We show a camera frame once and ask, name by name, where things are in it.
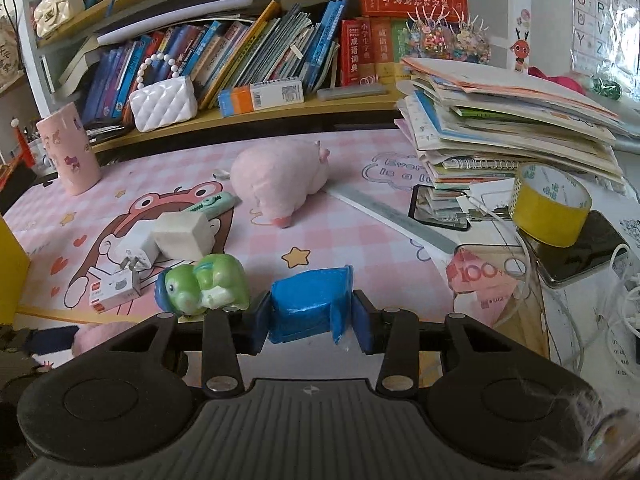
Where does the teal correction tape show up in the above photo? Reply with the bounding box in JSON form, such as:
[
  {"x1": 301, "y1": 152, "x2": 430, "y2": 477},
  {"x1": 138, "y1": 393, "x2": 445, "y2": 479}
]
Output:
[{"x1": 186, "y1": 192, "x2": 240, "y2": 220}]

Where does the pink round plush toy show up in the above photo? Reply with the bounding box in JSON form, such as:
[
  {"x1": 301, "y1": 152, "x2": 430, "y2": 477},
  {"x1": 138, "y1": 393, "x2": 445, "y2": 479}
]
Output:
[{"x1": 70, "y1": 324, "x2": 110, "y2": 358}]

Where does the pink plush pig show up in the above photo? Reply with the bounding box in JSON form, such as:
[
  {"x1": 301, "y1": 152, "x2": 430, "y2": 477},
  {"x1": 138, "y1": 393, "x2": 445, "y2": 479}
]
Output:
[{"x1": 230, "y1": 139, "x2": 330, "y2": 229}]

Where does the white charger block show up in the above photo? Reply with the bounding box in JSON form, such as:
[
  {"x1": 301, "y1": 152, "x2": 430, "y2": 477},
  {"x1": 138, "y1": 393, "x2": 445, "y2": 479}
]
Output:
[{"x1": 152, "y1": 210, "x2": 215, "y2": 261}]

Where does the clear plastic ruler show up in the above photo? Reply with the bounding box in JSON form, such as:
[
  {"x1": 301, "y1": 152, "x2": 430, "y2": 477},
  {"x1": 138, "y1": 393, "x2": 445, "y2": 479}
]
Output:
[{"x1": 323, "y1": 182, "x2": 458, "y2": 256}]

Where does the clear jar with banknotes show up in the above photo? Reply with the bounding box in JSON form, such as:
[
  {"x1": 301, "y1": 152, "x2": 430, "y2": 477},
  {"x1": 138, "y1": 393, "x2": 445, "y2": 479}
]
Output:
[{"x1": 447, "y1": 244, "x2": 586, "y2": 366}]

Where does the white plug adapter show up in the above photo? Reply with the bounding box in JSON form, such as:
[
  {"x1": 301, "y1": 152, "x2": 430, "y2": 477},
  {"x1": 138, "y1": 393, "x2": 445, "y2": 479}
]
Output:
[{"x1": 88, "y1": 226, "x2": 166, "y2": 316}]

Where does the pink cartoon desk mat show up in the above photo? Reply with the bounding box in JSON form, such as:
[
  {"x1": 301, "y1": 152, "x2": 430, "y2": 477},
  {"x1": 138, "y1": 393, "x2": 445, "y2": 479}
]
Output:
[{"x1": 6, "y1": 128, "x2": 454, "y2": 327}]

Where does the yellow tape roll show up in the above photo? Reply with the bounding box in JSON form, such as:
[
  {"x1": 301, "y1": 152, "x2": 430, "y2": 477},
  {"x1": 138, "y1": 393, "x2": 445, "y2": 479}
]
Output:
[{"x1": 509, "y1": 162, "x2": 592, "y2": 248}]

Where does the stack of papers and books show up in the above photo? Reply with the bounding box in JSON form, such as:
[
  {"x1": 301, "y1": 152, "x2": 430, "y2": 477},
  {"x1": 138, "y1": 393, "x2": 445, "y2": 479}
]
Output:
[{"x1": 397, "y1": 56, "x2": 626, "y2": 192}]

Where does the yellow cardboard box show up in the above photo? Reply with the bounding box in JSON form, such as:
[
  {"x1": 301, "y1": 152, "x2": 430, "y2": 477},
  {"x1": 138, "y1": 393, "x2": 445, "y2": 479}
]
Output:
[{"x1": 0, "y1": 218, "x2": 30, "y2": 324}]

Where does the black smartphone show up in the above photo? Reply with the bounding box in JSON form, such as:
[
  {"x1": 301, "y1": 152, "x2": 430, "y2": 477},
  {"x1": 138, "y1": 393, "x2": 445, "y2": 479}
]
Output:
[{"x1": 518, "y1": 210, "x2": 626, "y2": 289}]

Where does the white orange small box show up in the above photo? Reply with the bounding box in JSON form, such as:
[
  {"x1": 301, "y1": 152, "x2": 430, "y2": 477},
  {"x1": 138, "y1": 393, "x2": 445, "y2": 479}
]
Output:
[{"x1": 218, "y1": 78, "x2": 304, "y2": 117}]

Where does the pink cylindrical pen holder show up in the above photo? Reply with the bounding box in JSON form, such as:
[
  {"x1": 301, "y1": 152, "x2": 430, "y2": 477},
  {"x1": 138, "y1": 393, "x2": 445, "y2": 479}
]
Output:
[{"x1": 37, "y1": 103, "x2": 101, "y2": 196}]

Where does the white quilted mini handbag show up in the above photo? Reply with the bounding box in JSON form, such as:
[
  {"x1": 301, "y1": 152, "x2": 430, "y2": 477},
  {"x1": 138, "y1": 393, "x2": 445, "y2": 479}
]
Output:
[{"x1": 128, "y1": 52, "x2": 198, "y2": 132}]

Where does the wooden bookshelf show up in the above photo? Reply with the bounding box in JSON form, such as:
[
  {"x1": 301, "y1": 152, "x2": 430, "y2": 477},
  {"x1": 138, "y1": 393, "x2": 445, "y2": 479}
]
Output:
[{"x1": 12, "y1": 0, "x2": 530, "y2": 153}]

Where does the red book box set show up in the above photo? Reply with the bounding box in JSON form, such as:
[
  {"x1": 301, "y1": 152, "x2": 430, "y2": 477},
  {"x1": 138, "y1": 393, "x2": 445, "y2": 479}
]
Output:
[{"x1": 338, "y1": 0, "x2": 469, "y2": 87}]

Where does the cream quilted mini handbag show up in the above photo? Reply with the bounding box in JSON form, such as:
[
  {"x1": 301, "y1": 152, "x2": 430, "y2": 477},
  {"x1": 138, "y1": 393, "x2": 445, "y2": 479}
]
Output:
[{"x1": 34, "y1": 0, "x2": 85, "y2": 39}]

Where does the alphabet wall poster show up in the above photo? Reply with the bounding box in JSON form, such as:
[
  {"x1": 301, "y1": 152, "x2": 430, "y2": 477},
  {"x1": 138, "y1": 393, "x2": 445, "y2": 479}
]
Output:
[{"x1": 572, "y1": 0, "x2": 639, "y2": 88}]

